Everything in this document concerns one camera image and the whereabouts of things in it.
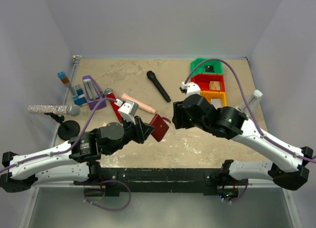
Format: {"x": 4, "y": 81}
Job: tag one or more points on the pink microphone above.
{"x": 125, "y": 97}

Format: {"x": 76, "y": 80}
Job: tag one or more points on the red leather card holder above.
{"x": 161, "y": 125}

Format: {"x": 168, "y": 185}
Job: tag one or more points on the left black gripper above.
{"x": 142, "y": 130}

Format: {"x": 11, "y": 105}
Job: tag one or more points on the black microphone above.
{"x": 152, "y": 77}

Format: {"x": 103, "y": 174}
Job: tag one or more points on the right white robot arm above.
{"x": 285, "y": 165}

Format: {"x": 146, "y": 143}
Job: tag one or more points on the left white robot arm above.
{"x": 75, "y": 160}

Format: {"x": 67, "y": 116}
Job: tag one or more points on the black card in green bin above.
{"x": 209, "y": 69}

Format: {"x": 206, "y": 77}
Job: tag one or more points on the green storage bin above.
{"x": 198, "y": 64}

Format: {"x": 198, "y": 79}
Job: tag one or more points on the grey card in yellow bin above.
{"x": 216, "y": 102}

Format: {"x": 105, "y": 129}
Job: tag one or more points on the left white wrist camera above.
{"x": 128, "y": 111}

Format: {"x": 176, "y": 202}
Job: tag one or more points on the tan card in red bin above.
{"x": 215, "y": 85}

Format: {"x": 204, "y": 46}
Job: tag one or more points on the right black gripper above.
{"x": 178, "y": 118}

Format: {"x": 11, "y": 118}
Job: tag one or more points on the glitter silver microphone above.
{"x": 72, "y": 110}

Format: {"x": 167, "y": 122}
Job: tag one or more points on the yellow storage bin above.
{"x": 208, "y": 95}

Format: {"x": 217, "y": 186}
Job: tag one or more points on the left aluminium frame rail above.
{"x": 71, "y": 76}

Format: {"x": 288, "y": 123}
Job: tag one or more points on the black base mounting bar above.
{"x": 167, "y": 180}

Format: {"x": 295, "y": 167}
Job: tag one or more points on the red storage bin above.
{"x": 203, "y": 80}

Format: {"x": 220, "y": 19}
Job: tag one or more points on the black microphone stand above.
{"x": 67, "y": 129}

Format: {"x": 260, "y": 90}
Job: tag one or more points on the white metronome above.
{"x": 253, "y": 102}

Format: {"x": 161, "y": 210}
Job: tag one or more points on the purple metronome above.
{"x": 94, "y": 93}

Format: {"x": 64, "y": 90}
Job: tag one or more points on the blue toy brick tower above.
{"x": 76, "y": 92}

